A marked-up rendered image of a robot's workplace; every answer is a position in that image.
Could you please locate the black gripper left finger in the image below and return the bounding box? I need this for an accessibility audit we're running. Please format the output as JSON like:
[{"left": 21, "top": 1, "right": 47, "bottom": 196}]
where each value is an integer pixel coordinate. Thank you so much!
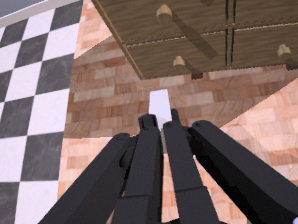
[{"left": 38, "top": 91, "right": 166, "bottom": 224}]

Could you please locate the light wooden chest of drawers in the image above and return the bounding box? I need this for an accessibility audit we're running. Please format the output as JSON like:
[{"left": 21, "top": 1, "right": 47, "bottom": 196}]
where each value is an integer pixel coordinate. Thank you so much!
[{"left": 91, "top": 0, "right": 298, "bottom": 80}]

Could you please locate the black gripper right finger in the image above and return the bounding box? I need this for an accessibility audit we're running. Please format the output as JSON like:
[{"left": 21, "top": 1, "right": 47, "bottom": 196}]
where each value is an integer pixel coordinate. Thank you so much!
[{"left": 159, "top": 89, "right": 298, "bottom": 224}]

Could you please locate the brown wooden drawer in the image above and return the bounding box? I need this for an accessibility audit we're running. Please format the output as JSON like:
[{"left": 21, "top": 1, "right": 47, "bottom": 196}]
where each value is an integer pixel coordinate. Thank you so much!
[
  {"left": 126, "top": 29, "right": 226, "bottom": 78},
  {"left": 98, "top": 0, "right": 226, "bottom": 42},
  {"left": 233, "top": 0, "right": 298, "bottom": 24},
  {"left": 231, "top": 20, "right": 298, "bottom": 68}
]

